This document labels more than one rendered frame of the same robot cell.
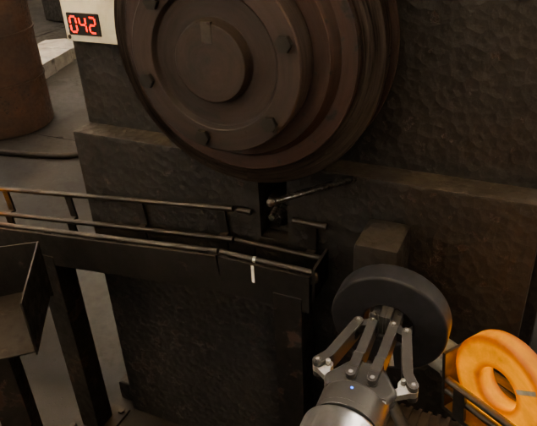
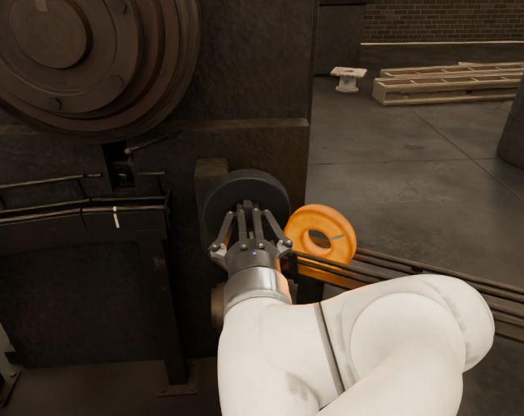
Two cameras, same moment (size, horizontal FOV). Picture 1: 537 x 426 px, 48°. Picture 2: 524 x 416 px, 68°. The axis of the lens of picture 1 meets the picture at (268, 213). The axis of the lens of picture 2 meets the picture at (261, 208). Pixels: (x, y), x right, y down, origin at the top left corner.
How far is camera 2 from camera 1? 0.22 m
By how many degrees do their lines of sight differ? 26
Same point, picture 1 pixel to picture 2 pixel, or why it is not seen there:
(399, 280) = (253, 177)
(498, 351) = (314, 216)
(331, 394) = (241, 262)
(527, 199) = (297, 123)
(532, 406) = (342, 243)
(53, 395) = not seen: outside the picture
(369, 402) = (270, 259)
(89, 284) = not seen: outside the picture
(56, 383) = not seen: outside the picture
